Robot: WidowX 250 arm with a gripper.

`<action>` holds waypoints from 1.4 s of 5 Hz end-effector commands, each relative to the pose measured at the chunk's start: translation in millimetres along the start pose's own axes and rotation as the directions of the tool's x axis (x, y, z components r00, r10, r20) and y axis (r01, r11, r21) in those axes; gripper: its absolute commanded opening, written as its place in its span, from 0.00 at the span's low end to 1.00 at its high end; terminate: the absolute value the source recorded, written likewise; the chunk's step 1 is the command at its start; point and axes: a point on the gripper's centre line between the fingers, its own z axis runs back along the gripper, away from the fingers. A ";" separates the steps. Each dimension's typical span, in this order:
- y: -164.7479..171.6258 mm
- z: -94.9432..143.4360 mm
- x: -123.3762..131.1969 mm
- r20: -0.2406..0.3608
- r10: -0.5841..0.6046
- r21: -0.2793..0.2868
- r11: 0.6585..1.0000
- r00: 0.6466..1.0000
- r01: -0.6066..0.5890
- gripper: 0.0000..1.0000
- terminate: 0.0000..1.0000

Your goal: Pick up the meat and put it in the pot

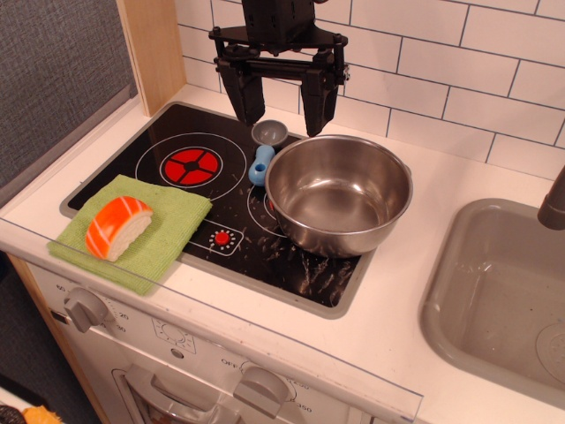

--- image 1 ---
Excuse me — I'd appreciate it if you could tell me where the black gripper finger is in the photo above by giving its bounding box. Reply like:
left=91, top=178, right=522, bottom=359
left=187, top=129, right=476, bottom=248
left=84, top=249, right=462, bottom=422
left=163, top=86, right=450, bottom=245
left=301, top=68, right=339, bottom=137
left=219, top=61, right=265, bottom=125

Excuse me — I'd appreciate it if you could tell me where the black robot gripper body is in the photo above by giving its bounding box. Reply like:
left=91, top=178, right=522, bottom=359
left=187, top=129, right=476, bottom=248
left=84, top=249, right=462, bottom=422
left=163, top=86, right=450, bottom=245
left=209, top=1, right=348, bottom=85

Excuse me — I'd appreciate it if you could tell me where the orange salmon sushi toy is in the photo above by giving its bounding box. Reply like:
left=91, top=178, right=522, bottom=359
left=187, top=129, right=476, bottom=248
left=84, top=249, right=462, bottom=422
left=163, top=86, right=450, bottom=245
left=85, top=196, right=154, bottom=262

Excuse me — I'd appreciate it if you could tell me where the stainless steel pot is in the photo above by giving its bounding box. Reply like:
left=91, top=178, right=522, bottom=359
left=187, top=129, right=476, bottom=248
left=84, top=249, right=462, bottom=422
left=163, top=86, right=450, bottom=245
left=266, top=135, right=413, bottom=258

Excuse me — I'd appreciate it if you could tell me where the red stove button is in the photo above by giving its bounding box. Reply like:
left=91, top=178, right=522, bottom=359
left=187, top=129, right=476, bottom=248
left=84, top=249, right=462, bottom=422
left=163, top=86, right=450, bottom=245
left=214, top=231, right=231, bottom=246

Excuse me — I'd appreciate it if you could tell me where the black toy stovetop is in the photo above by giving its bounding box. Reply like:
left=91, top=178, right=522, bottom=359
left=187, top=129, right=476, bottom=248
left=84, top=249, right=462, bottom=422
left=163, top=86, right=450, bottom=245
left=60, top=103, right=372, bottom=319

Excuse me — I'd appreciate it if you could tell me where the green cloth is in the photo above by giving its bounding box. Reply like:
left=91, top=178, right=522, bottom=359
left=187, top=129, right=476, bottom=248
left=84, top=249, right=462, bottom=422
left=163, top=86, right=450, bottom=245
left=48, top=175, right=212, bottom=295

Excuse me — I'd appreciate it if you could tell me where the grey faucet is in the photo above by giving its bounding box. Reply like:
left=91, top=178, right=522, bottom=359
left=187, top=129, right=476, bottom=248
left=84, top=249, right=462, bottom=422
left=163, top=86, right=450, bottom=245
left=538, top=167, right=565, bottom=231

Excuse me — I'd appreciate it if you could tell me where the grey toy sink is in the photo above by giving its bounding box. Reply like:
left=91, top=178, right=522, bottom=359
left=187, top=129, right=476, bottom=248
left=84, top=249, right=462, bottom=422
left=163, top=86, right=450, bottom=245
left=420, top=199, right=564, bottom=408

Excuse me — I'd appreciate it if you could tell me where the grey timer knob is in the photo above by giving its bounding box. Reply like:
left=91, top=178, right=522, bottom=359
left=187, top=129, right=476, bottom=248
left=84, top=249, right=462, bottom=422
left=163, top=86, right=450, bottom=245
left=64, top=288, right=109, bottom=333

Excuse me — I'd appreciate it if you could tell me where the grey oven knob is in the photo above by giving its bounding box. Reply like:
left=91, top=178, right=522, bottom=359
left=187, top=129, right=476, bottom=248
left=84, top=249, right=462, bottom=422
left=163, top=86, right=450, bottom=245
left=233, top=367, right=290, bottom=419

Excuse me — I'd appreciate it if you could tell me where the grey scoop with blue handle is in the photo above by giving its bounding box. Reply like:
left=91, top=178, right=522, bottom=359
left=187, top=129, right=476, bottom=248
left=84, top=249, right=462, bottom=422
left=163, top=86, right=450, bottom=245
left=248, top=119, right=288, bottom=186

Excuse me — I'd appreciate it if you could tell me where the wooden side post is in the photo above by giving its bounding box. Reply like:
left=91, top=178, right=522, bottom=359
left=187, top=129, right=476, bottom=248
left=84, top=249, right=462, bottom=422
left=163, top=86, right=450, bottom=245
left=117, top=0, right=186, bottom=117

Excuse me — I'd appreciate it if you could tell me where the grey oven door handle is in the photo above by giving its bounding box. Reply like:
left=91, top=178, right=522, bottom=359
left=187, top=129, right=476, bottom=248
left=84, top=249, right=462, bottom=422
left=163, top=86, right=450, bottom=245
left=124, top=365, right=239, bottom=423

